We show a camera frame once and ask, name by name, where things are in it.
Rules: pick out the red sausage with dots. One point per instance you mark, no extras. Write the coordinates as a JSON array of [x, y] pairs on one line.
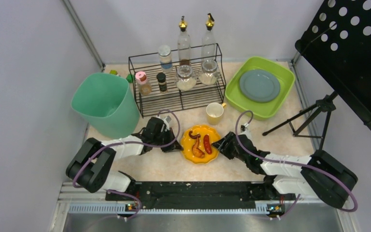
[[207, 144]]

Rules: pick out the green toy block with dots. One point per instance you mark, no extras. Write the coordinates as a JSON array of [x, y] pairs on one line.
[[130, 78]]

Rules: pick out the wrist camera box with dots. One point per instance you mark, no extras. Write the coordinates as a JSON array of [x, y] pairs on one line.
[[166, 120], [244, 129]]

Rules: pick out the pink lid spice jar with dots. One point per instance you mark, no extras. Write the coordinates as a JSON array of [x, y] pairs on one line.
[[143, 83]]

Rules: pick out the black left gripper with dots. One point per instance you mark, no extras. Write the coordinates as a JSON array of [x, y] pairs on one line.
[[169, 140]]

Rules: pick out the clear glass jar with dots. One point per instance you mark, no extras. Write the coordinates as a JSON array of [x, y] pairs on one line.
[[209, 73], [185, 78]]

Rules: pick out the silver lid labelled jar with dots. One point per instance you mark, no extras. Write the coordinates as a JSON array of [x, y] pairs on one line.
[[164, 53]]

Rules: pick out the aluminium frame post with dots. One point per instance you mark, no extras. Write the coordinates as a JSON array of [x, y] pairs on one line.
[[83, 33]]

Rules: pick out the yellow polka dot plate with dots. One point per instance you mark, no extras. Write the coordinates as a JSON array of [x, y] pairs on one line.
[[188, 140]]

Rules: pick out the green plastic waste bin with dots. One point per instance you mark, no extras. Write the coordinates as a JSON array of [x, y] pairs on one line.
[[106, 102]]

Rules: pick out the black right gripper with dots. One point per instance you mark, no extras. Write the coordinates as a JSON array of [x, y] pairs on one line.
[[227, 146]]

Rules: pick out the lime green plastic basin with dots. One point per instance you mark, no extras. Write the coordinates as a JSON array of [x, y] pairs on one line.
[[262, 111]]

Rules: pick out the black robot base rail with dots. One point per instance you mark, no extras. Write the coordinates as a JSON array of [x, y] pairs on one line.
[[204, 195]]

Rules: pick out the black lid spice jar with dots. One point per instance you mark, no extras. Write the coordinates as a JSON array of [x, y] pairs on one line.
[[162, 83]]

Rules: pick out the black perforated metal panel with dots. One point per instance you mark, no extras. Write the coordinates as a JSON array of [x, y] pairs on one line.
[[337, 43]]

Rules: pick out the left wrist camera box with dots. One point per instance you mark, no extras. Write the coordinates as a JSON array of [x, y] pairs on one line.
[[166, 120]]

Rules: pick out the yellow ceramic mug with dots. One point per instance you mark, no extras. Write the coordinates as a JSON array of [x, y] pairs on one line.
[[214, 112]]

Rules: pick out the oil bottle brown liquid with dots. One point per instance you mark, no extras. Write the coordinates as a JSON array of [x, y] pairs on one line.
[[208, 44]]

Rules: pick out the black wire dish rack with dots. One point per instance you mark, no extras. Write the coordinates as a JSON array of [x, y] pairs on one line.
[[174, 99]]

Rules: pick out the grey blue round plate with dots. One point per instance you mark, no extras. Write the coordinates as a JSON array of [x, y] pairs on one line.
[[259, 85]]

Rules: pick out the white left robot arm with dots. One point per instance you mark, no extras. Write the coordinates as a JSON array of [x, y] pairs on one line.
[[91, 166]]

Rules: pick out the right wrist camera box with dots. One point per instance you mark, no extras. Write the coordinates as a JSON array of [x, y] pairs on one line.
[[244, 129]]

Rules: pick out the orange fried chicken piece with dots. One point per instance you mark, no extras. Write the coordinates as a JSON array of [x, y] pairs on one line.
[[195, 149]]

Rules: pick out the black camera tripod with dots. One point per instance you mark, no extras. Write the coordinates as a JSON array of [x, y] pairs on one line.
[[324, 105]]

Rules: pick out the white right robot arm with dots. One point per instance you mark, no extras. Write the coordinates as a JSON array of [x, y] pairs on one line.
[[318, 175]]

